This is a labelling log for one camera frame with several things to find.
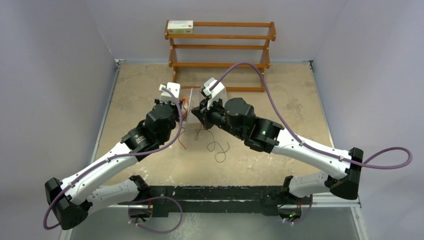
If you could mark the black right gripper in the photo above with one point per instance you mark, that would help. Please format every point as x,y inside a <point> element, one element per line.
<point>205,115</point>

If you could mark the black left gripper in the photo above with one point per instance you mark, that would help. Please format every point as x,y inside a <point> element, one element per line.
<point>175,109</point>

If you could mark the white plastic cable spool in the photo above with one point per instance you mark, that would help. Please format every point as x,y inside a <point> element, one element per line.
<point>188,102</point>

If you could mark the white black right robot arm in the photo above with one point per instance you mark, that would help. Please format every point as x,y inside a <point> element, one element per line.
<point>336,174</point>

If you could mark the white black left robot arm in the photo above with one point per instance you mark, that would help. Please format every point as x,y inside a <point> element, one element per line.
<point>72,199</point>

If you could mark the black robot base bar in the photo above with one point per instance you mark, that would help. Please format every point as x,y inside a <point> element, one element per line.
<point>260,199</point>

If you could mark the clear plastic divided tray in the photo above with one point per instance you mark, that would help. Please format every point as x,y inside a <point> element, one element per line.
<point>209,109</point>

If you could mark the orange wooden shelf rack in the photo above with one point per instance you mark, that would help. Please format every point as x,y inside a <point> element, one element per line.
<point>220,45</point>

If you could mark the white cardboard box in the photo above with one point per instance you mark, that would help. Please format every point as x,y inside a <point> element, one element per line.
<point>175,27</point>

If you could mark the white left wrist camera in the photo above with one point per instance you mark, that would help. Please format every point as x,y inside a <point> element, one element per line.
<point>169,93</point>

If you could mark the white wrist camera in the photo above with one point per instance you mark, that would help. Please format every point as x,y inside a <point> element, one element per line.
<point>211,96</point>
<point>169,93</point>

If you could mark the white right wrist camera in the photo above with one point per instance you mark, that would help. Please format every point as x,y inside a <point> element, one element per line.
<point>211,96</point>

